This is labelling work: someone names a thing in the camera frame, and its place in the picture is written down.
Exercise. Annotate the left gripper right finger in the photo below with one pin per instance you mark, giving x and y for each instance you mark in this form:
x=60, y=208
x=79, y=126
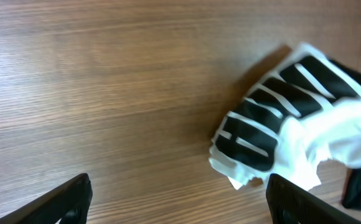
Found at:
x=290, y=204

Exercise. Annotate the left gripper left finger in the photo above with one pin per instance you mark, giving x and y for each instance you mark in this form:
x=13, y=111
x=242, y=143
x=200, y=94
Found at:
x=68, y=203

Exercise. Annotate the white Puma t-shirt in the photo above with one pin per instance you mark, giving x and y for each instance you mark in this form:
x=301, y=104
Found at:
x=304, y=111

